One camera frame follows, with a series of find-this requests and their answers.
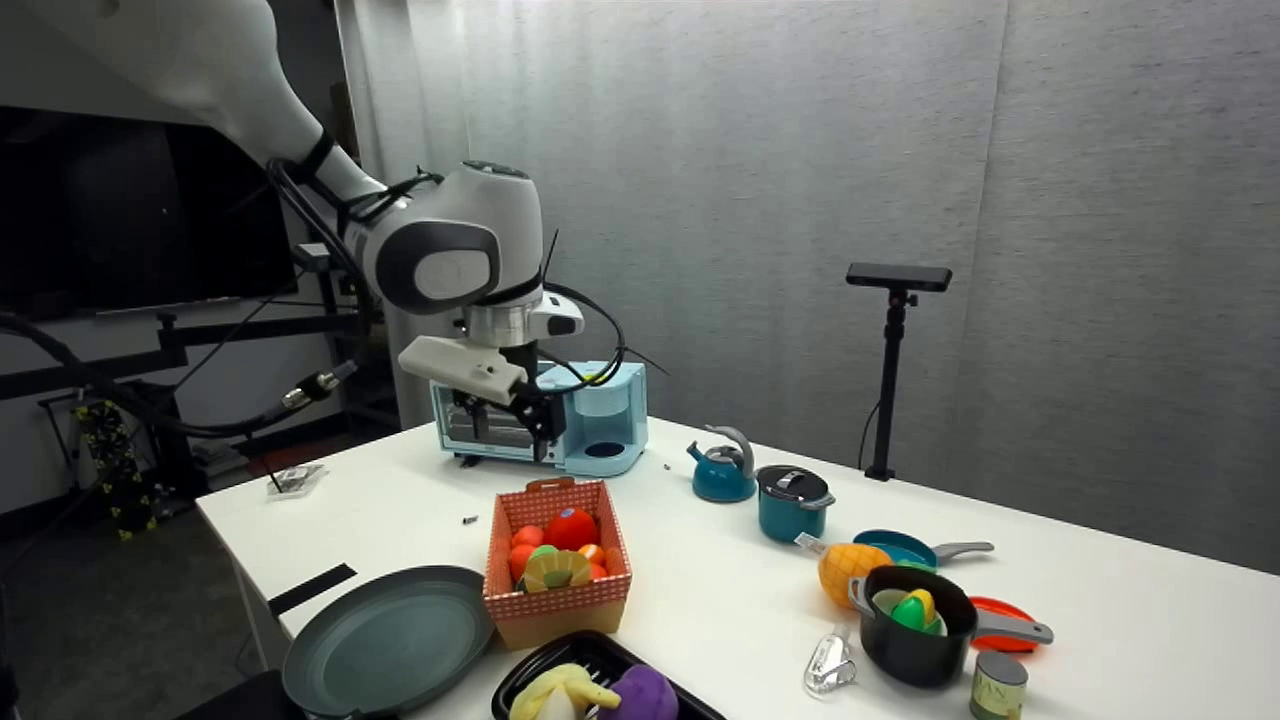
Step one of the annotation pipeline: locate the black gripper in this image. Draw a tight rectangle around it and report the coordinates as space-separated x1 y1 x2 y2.
446 340 571 473

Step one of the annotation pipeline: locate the brown woven toy box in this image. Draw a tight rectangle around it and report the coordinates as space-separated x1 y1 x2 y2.
480 475 635 653

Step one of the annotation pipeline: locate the blue toy toaster oven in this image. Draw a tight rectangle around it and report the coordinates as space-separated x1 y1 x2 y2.
428 356 651 481

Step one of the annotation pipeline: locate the red toy tomato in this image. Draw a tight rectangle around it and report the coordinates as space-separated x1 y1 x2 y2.
540 503 598 553

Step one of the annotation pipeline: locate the orange red toy fruit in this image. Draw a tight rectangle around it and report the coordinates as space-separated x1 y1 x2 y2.
504 520 547 583

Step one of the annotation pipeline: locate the green toy vegetable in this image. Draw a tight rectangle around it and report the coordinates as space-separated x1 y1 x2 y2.
516 539 590 594

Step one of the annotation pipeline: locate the small silver clip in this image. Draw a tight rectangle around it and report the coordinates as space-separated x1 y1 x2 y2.
265 460 331 500

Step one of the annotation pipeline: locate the teal toy kettle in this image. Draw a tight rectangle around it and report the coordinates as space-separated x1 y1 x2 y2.
685 423 761 509

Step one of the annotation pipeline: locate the black rectangular tray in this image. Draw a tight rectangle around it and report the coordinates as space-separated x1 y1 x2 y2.
487 628 731 720

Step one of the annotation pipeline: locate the dark green round plate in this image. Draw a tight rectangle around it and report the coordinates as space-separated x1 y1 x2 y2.
276 563 497 720

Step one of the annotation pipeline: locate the black flat strip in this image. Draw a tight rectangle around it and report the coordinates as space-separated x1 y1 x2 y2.
265 558 358 620

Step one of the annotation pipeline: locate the yellow banana plush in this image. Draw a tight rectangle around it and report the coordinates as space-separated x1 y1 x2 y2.
507 658 623 720

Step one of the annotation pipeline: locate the teal toy pot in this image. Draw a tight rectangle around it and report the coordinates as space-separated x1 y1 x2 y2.
753 460 840 549

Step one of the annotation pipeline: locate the purple plush toy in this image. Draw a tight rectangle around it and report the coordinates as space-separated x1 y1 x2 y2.
596 658 685 720

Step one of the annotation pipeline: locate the orange plush toy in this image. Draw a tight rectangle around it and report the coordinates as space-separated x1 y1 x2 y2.
816 539 894 617

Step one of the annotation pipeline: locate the small green plant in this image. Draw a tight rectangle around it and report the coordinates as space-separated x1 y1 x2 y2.
72 392 171 542

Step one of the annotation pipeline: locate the black monitor screen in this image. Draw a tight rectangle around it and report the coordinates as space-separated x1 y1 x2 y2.
0 104 305 322

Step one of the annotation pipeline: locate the green and yellow toy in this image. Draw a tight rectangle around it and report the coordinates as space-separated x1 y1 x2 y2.
871 583 952 640

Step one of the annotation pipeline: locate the black cooking pot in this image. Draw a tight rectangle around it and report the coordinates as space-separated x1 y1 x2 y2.
845 558 980 691

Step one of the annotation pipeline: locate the small metal can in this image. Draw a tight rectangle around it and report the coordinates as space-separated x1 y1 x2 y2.
969 646 1033 720

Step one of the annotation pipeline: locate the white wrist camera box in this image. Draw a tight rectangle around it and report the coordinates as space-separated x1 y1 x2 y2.
395 331 529 412

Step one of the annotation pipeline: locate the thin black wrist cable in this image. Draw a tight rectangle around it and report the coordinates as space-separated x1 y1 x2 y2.
537 276 630 392

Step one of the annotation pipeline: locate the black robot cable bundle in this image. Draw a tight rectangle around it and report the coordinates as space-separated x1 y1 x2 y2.
171 157 442 445

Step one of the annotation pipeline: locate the black metal rack frame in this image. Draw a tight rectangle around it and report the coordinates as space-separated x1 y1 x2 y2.
0 307 403 511

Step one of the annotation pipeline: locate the teal pan with grey handle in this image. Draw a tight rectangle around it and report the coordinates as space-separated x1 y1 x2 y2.
853 525 999 576

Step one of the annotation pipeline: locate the red pan with grey handle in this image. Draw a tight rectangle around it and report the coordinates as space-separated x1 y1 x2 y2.
964 591 1057 658

